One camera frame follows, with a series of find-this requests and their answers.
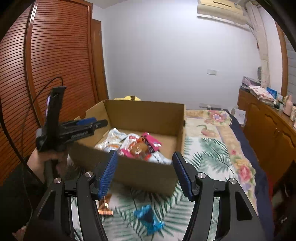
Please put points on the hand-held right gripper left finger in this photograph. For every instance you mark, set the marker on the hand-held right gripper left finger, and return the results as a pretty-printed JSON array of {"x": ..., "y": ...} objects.
[{"x": 108, "y": 176}]

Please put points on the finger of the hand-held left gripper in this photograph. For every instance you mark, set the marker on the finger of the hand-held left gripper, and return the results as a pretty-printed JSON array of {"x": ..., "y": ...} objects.
[
  {"x": 99, "y": 124},
  {"x": 86, "y": 121}
]

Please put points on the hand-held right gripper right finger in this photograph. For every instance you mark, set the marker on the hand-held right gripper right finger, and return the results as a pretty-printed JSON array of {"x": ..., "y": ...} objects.
[{"x": 182, "y": 176}]

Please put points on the white pouch with orange label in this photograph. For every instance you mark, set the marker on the white pouch with orange label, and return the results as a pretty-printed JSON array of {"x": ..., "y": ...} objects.
[{"x": 111, "y": 141}]

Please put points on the white packet with red strip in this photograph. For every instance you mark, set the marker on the white packet with red strip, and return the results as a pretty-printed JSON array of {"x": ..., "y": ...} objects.
[{"x": 159, "y": 158}]

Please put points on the clear packet with red label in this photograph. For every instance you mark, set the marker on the clear packet with red label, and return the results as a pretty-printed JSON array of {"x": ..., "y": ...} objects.
[{"x": 130, "y": 139}]

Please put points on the cardboard box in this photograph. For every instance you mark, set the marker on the cardboard box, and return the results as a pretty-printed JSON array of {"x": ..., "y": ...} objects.
[{"x": 143, "y": 176}]

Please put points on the bread packet with pink ends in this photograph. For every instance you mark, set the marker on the bread packet with pink ends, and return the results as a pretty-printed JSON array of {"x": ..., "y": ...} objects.
[{"x": 138, "y": 148}]

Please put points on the pink snack packet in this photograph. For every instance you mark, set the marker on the pink snack packet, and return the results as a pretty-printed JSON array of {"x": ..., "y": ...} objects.
[{"x": 150, "y": 139}]

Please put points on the person's left forearm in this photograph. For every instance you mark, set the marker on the person's left forearm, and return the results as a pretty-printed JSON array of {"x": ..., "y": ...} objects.
[{"x": 16, "y": 197}]

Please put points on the person's left hand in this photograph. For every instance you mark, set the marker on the person's left hand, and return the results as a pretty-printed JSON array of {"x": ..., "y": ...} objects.
[{"x": 37, "y": 162}]

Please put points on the leaf print blanket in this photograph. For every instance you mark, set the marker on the leaf print blanket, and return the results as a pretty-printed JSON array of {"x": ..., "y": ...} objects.
[{"x": 203, "y": 157}]

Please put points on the brown gold snack packet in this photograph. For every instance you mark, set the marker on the brown gold snack packet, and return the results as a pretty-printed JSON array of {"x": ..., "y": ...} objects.
[{"x": 105, "y": 207}]

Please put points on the yellow plush toy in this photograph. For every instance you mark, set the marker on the yellow plush toy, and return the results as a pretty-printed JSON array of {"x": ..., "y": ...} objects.
[{"x": 130, "y": 98}]

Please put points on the blue snack packet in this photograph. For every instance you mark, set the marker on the blue snack packet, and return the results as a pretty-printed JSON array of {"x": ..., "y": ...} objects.
[{"x": 148, "y": 219}]

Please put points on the floral blanket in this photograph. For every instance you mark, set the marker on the floral blanket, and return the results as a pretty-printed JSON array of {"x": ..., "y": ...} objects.
[{"x": 245, "y": 171}]

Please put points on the wooden louvred wardrobe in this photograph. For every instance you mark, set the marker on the wooden louvred wardrobe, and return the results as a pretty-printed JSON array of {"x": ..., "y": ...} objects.
[{"x": 64, "y": 58}]

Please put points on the dark blue bedsheet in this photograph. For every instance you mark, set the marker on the dark blue bedsheet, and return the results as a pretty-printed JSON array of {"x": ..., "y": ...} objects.
[{"x": 261, "y": 197}]

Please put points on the white paper box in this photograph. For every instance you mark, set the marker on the white paper box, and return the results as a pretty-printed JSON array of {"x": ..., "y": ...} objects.
[{"x": 238, "y": 115}]

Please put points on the wooden cabinet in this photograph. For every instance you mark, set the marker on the wooden cabinet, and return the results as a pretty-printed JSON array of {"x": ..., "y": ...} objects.
[{"x": 266, "y": 129}]

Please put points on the floral folded cloth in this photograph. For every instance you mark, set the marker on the floral folded cloth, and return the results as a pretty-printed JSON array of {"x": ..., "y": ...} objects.
[{"x": 261, "y": 93}]

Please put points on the purple folded cloth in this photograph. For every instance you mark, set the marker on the purple folded cloth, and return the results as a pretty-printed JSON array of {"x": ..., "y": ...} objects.
[{"x": 249, "y": 83}]

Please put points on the small blue box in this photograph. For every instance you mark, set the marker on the small blue box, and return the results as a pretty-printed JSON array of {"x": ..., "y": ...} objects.
[{"x": 271, "y": 92}]

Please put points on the cream curtain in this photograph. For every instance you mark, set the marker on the cream curtain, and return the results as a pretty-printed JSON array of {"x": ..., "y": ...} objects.
[{"x": 262, "y": 46}]

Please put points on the white air conditioner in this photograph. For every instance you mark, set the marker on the white air conditioner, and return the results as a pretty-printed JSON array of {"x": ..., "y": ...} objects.
[{"x": 219, "y": 11}]

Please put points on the white wall socket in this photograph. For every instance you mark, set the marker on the white wall socket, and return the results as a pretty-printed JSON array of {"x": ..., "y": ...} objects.
[{"x": 212, "y": 72}]

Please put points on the wooden window frame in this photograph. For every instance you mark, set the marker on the wooden window frame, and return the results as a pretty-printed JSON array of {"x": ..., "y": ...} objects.
[{"x": 283, "y": 58}]

